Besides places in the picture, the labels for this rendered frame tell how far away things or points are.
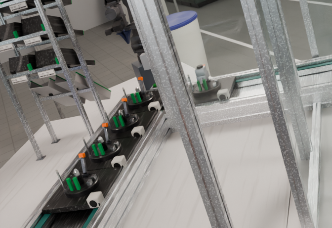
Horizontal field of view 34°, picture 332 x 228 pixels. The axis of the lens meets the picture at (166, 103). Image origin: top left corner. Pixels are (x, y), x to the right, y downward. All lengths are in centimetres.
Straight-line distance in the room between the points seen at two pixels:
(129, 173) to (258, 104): 65
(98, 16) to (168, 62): 891
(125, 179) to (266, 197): 52
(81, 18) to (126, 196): 825
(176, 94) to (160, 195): 78
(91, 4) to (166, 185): 821
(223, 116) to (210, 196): 98
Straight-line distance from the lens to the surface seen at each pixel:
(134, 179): 207
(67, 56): 258
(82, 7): 1010
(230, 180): 198
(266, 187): 189
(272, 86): 134
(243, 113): 236
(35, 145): 274
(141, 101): 260
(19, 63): 265
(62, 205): 201
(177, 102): 132
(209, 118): 240
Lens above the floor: 186
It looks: 21 degrees down
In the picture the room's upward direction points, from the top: 19 degrees counter-clockwise
